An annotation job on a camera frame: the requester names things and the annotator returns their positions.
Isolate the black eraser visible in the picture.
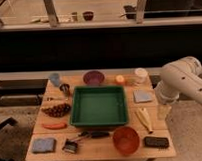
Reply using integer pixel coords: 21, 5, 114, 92
144, 136, 170, 149

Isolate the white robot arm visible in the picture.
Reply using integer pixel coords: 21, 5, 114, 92
155, 56, 202, 120

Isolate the green plastic tray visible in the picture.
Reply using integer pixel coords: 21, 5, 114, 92
70, 85, 129, 127

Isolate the red plastic bowl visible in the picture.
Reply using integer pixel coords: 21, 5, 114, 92
112, 126, 140, 155

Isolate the orange fruit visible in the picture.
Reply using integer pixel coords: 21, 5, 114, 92
115, 74, 126, 84

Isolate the purple bowl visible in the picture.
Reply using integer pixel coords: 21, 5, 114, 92
83, 70, 104, 85

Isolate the wooden table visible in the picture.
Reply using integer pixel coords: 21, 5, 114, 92
25, 74, 176, 161

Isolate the small metal cup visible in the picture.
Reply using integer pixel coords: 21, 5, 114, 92
60, 83, 70, 96

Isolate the black pot on shelf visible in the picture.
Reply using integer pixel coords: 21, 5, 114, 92
123, 5, 136, 19

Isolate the bunch of dark grapes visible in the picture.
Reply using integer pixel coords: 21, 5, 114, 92
41, 103, 71, 118

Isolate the light blue cup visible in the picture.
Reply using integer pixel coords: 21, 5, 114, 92
48, 73, 61, 87

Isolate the orange carrot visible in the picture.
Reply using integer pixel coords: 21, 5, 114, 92
42, 122, 67, 130

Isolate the dark bowl on shelf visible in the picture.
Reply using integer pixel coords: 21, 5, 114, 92
82, 11, 94, 21

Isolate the blue folded cloth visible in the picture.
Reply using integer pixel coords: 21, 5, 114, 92
32, 138, 56, 153

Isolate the small jar on shelf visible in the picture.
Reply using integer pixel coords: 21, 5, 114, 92
71, 12, 78, 22

